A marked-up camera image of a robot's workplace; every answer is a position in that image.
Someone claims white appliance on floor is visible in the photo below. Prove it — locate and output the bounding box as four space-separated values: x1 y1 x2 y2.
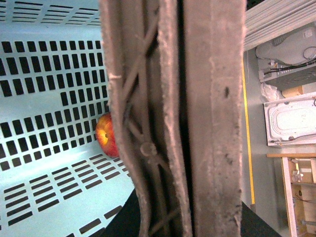
263 92 316 147

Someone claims red yellow apple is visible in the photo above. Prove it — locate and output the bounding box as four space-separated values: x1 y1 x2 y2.
95 113 119 158

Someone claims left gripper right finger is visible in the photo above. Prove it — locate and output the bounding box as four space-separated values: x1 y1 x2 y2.
184 0 246 237

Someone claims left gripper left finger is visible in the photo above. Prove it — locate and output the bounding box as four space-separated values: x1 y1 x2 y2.
99 0 193 237

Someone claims light blue plastic basket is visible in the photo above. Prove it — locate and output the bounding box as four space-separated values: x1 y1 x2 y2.
0 0 133 237

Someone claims wooden shelf unit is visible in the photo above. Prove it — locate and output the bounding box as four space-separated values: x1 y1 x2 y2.
266 153 316 237

